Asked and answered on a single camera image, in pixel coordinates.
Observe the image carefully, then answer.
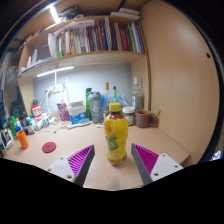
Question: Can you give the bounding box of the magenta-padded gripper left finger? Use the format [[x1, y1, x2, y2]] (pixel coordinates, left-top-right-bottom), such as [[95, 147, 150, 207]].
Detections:
[[45, 144, 96, 187]]

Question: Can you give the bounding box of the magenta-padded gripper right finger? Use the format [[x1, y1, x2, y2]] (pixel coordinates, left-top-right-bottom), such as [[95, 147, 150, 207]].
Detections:
[[130, 143, 184, 186]]

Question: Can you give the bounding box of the yellow drink bottle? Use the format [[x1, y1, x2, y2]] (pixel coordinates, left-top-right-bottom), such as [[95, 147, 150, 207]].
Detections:
[[103, 101, 130, 167]]

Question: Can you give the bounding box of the flat round red coaster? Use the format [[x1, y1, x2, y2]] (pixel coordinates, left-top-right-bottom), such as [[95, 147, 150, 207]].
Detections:
[[41, 141, 57, 154]]

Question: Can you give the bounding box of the light blue hairbrush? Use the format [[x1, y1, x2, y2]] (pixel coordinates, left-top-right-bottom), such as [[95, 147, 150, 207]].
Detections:
[[66, 119, 92, 130]]

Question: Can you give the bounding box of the brown mug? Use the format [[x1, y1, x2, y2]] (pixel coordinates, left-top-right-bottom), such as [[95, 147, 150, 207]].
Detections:
[[134, 109, 157, 129]]

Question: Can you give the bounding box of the white and blue carton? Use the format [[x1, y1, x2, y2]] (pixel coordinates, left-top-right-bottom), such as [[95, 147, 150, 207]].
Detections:
[[68, 100, 88, 125]]

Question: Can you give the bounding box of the white-lidded brown jar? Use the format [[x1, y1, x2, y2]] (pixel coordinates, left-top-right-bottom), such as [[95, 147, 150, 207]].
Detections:
[[122, 106, 136, 127]]

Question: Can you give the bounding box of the magenta pouch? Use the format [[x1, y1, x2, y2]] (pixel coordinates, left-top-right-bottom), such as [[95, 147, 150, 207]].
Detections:
[[56, 102, 71, 122]]

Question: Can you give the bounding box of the grey shaker bottle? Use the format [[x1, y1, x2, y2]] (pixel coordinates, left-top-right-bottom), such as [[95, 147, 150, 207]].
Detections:
[[87, 91, 104, 125]]

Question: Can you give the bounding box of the brown bottle with green cap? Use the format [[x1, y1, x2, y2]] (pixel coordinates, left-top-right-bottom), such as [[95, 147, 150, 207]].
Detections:
[[25, 117, 36, 136]]

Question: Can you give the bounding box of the orange plastic cup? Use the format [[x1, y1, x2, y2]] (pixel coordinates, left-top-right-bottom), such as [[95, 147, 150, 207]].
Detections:
[[15, 129, 30, 150]]

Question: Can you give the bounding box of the green glass bottle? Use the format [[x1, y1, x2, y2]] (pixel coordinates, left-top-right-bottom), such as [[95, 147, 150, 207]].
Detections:
[[85, 87, 93, 120]]

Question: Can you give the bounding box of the red and white canister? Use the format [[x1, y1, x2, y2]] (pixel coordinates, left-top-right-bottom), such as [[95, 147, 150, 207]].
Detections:
[[31, 103, 43, 124]]

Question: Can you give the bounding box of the tall clear glass bottle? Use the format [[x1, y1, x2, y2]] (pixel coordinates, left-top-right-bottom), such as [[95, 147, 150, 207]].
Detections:
[[131, 76, 145, 113]]

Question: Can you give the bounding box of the clear bottle with yellow cap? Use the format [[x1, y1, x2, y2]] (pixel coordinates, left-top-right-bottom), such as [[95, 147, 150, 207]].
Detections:
[[102, 82, 112, 114]]

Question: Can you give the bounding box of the clear bottle with green cap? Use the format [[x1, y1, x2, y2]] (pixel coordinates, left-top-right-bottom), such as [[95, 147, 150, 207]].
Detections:
[[111, 85, 119, 104]]

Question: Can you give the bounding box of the green plastic bottle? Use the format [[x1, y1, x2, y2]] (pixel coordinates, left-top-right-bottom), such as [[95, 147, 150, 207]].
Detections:
[[8, 115, 18, 139]]

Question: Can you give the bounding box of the white power strip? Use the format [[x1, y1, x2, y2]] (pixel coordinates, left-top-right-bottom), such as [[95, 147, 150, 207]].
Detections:
[[49, 84, 66, 94]]

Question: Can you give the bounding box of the white desk lamp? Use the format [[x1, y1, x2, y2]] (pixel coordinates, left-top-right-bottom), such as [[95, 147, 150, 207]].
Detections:
[[35, 65, 76, 88]]

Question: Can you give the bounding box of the wooden shelf unit with books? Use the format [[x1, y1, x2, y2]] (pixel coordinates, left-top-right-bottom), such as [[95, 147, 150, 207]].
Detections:
[[3, 4, 151, 111]]

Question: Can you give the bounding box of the ceiling light tube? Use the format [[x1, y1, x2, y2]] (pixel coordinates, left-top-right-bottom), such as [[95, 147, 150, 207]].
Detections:
[[49, 4, 61, 24]]

